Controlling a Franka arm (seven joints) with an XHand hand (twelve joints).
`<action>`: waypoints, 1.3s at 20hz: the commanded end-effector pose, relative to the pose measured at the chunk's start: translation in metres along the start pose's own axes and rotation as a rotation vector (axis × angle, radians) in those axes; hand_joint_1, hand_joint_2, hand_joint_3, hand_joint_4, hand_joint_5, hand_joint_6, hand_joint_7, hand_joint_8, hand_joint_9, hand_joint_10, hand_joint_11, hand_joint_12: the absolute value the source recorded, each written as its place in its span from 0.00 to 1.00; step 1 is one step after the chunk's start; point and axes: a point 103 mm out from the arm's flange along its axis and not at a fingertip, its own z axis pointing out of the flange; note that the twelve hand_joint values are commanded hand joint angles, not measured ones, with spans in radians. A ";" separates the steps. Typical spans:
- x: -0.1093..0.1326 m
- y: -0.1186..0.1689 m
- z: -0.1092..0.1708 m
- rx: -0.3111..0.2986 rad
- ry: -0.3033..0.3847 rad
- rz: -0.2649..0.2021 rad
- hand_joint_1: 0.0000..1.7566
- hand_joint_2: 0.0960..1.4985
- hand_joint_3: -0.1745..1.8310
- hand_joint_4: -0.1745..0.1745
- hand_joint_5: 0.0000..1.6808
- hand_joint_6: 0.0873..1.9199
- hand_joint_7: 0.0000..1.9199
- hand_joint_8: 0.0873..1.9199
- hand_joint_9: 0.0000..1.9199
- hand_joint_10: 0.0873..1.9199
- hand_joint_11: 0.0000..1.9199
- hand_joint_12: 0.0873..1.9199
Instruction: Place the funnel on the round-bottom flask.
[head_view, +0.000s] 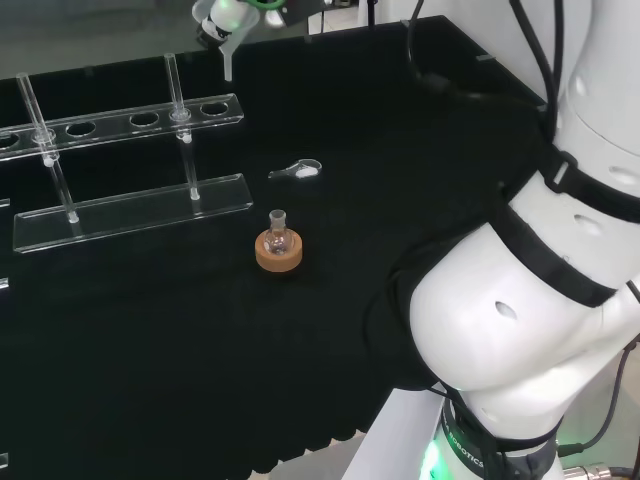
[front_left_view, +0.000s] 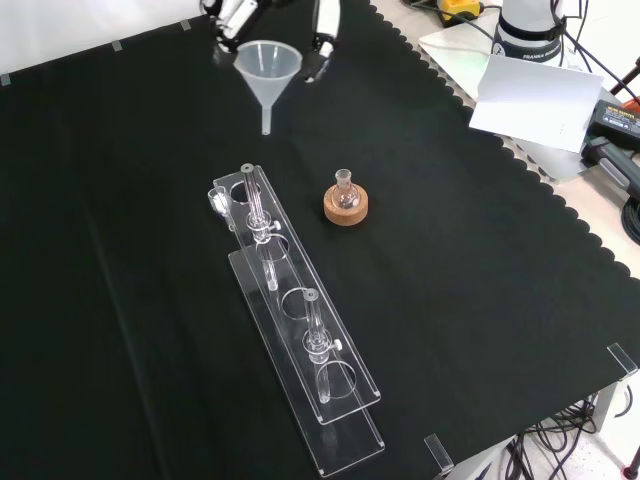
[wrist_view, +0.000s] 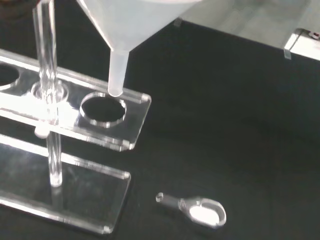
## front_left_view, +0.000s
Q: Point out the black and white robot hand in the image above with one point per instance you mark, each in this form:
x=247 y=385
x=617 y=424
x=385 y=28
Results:
x=227 y=25

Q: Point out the translucent plastic funnel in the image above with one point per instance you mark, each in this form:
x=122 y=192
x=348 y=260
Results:
x=267 y=75

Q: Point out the clear glass weighing funnel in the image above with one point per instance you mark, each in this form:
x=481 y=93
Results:
x=218 y=201

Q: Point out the small glass round-bottom flask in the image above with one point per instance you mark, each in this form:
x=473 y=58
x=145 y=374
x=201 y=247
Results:
x=346 y=197

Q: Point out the clear acrylic funnel stand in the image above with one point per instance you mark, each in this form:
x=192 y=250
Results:
x=300 y=320

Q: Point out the pale base board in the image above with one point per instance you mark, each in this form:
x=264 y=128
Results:
x=450 y=47

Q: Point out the yellow stop button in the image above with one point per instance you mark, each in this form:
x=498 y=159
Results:
x=460 y=7

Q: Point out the black cloth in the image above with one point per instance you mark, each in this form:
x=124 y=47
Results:
x=125 y=275

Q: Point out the white paper sheet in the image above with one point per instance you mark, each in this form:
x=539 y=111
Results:
x=535 y=105

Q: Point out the black charger with yellow label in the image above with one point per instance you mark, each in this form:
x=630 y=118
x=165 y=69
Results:
x=617 y=122

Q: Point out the clear acrylic edge clip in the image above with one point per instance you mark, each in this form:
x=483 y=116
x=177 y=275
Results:
x=439 y=452
x=622 y=360

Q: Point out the white bench leg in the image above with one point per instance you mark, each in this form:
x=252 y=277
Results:
x=612 y=405

